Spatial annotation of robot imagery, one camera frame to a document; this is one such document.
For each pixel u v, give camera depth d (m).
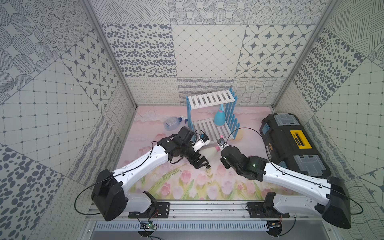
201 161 0.66
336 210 0.38
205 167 0.87
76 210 0.40
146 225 0.70
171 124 1.02
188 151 0.66
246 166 0.55
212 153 0.75
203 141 0.68
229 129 1.05
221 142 0.67
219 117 0.99
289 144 0.80
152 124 1.09
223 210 0.76
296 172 0.47
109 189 0.40
